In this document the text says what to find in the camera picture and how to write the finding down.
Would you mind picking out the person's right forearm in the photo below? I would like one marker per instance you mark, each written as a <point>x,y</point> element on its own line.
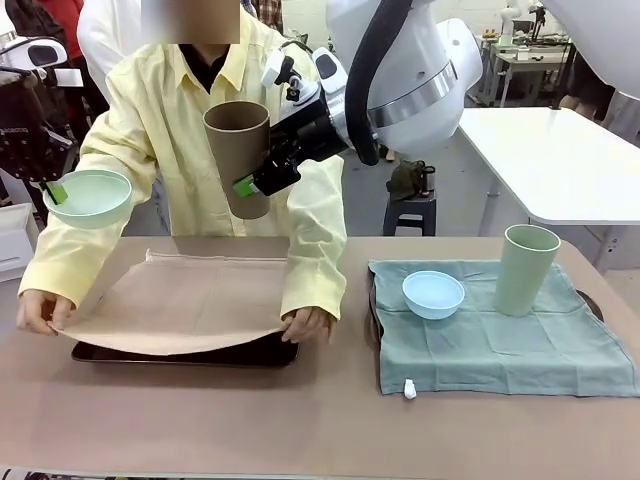
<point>55,255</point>

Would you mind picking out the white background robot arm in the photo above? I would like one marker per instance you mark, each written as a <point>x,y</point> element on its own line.
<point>506,22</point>

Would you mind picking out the bystander in white coat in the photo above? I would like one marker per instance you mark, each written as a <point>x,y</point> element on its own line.
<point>107,40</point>

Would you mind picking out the light blue bowl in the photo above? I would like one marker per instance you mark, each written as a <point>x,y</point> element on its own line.
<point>434,295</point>

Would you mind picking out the person's left forearm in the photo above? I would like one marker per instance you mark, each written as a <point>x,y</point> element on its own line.
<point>315,260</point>

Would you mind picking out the grey background workbench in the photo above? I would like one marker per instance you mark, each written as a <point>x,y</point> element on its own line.
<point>525,65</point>

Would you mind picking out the pale green tall cup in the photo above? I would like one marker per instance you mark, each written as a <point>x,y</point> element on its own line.
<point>525,270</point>

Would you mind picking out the white side table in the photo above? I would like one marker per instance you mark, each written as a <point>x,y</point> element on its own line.
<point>550,165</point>

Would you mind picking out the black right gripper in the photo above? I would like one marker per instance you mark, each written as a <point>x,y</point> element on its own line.
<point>300,140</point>

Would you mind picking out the mint green bowl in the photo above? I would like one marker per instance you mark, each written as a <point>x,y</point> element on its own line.
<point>95,202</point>

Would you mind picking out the tan brown tall cup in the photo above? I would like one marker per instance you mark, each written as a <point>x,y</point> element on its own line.
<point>237,150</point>

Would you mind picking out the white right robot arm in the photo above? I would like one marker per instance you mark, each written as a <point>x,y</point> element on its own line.
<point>420,60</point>

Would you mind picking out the person's left hand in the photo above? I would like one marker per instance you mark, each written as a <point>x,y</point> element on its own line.
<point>307,325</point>

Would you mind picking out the bystander in black outfit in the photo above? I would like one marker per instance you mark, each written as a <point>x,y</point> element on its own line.
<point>585,90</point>

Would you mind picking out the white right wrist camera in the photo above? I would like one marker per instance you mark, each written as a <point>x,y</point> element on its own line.
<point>273,67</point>

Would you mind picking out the olive green bag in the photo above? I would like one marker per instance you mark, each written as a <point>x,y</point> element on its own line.
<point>407,177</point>

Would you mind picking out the beige cloth mat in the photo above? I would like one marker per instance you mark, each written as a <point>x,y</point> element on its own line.
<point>190,305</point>

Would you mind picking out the black stool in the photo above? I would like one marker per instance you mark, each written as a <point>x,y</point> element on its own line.
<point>407,212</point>

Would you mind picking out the person's right hand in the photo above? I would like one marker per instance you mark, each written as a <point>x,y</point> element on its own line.
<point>42,312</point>

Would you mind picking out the person in yellow coat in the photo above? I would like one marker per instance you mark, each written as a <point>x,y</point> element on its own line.
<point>165,125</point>

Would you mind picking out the teal cloth mat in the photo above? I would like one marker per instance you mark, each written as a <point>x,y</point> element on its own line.
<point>500,345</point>

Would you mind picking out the bystander in dark clothes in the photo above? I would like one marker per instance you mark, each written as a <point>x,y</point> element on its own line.
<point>80,90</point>

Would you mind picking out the bystander in plaid shirt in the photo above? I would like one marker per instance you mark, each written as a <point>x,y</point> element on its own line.
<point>267,15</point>

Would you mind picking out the white storage box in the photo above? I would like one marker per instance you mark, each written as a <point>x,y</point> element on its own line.
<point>15,240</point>

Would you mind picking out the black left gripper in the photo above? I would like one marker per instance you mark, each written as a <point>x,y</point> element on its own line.
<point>22,120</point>

